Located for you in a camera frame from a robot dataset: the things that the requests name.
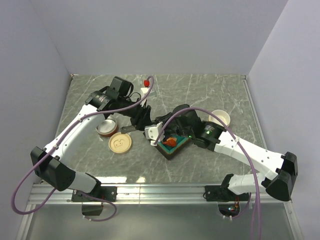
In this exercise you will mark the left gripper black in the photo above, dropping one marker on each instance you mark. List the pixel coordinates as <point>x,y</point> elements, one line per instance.
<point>142,118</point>

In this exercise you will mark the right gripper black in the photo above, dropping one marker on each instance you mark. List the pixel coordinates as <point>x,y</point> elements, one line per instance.
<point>159,118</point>

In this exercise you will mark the red fried chicken piece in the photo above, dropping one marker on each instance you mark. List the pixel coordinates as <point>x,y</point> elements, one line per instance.
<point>170,141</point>

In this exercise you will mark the metal tongs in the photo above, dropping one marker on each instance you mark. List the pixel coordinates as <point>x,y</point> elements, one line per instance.
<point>127,129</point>

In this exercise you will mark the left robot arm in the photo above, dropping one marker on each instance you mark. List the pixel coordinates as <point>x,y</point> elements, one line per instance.
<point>51,163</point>

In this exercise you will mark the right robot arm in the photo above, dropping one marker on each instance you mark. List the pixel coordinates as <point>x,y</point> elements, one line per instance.
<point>272,173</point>

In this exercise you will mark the red steel lunch container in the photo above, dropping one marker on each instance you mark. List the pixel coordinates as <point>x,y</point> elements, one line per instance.
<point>108,127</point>

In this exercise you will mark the cream round lid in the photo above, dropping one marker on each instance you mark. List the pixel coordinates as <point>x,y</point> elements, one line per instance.
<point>120,143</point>

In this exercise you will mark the teal square plate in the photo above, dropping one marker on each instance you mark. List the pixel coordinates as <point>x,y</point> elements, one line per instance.
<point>169,152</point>

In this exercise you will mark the cream white bowl container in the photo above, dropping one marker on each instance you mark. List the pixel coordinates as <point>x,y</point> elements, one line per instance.
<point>222,115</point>

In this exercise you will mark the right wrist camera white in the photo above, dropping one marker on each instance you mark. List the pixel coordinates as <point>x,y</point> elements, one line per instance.
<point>154,133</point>

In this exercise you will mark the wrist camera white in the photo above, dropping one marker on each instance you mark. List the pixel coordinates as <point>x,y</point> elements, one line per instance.
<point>154,133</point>
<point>144,88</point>

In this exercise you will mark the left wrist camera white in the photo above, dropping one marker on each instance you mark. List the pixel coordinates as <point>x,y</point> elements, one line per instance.
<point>144,88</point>

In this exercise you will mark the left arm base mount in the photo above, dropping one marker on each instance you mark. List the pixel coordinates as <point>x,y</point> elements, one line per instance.
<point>93,202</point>

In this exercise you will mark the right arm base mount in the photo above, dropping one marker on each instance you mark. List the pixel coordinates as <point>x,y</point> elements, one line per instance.
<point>230,205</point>

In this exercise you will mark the aluminium mounting rail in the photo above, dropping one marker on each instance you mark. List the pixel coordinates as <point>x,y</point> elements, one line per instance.
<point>137,194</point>

